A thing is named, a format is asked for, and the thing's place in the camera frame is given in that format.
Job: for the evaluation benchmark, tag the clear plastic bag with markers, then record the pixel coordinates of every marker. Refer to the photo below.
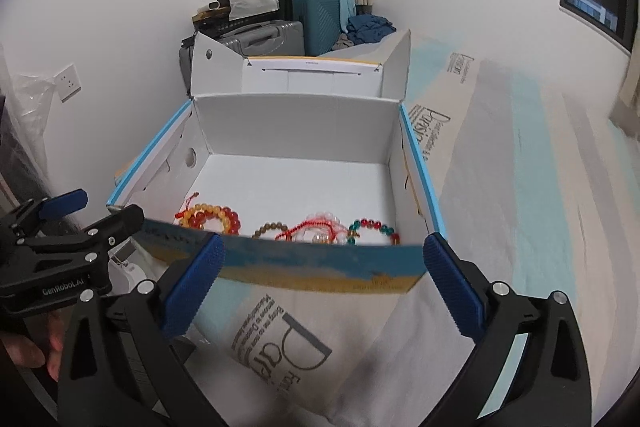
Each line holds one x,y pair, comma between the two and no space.
30,127

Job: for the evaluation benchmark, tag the teal suitcase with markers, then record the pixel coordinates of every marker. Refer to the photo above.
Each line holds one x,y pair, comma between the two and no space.
320,22

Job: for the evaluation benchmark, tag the white plastic object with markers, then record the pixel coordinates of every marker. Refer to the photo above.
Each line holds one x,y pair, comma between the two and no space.
135,274

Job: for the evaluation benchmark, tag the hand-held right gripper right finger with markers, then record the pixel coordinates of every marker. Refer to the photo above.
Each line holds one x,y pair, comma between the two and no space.
455,287

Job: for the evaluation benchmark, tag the blue clothes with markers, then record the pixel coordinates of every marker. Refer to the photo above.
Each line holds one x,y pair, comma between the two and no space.
367,29

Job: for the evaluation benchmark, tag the white cardboard box blue edges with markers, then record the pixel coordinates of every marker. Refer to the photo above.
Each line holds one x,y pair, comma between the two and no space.
300,132

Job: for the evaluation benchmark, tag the white wall socket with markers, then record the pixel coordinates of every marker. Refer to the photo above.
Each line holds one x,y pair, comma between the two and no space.
66,82

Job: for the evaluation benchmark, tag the person's left hand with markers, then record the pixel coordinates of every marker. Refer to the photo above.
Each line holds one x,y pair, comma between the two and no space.
25,352

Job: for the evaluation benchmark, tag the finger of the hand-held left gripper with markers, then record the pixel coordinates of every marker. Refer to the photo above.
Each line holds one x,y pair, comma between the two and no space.
122,222
62,204

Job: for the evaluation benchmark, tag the grey suitcase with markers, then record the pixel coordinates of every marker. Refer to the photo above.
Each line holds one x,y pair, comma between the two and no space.
270,38

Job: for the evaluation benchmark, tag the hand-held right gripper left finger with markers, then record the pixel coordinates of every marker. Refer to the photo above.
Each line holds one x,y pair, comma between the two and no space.
195,287

